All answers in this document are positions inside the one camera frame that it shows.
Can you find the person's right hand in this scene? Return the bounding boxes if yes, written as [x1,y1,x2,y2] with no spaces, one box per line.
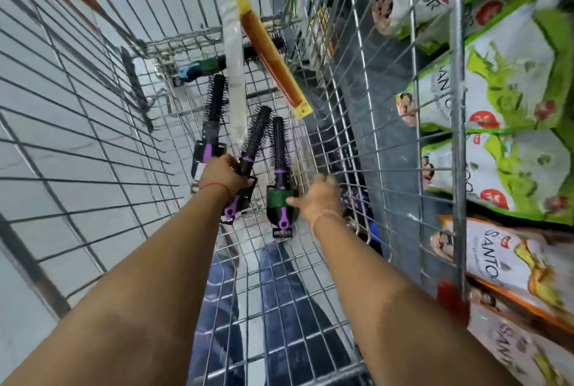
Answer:
[286,174,347,226]

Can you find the person's left hand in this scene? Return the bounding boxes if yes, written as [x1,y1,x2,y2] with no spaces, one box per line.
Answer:
[197,154,254,197]

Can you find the round hairbrush with purple handle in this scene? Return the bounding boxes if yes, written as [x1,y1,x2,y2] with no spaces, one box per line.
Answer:
[222,105,273,223]
[265,116,300,239]
[191,73,229,181]

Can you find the person's right forearm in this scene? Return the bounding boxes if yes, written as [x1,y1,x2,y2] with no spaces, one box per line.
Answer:
[309,212,523,386]

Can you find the person's left forearm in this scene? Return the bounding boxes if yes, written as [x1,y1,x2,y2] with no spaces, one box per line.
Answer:
[0,184,234,386]

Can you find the red wrist thread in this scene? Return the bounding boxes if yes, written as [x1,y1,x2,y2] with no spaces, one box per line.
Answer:
[199,182,233,197]

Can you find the pale wrist thread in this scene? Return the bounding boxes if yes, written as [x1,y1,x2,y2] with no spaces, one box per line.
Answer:
[310,210,345,230]

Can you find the person's blue jeans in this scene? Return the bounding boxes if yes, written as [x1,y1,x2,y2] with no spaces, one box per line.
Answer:
[187,238,361,386]

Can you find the clear white comb packet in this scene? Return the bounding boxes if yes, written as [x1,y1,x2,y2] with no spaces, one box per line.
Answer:
[220,0,248,142]

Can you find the orange comb in yellow packet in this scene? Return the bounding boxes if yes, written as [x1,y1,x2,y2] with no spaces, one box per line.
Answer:
[233,0,313,119]

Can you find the yellow white warning sticker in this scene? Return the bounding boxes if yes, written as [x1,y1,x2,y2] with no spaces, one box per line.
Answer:
[315,8,338,60]

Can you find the red plastic cart corner bumper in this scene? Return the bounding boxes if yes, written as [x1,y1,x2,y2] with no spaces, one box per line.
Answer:
[436,275,470,315]

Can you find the orange white soap packet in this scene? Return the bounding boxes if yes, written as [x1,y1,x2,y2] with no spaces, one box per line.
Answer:
[430,215,574,333]
[465,289,574,386]

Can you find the metal wire shopping cart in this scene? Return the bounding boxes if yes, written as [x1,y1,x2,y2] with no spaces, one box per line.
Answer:
[0,0,469,386]

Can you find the round hairbrush with teal handle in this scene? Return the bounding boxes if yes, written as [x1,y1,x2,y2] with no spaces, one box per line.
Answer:
[172,33,288,86]

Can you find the black cart seat strap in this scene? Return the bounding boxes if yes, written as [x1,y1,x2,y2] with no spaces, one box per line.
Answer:
[119,46,154,134]

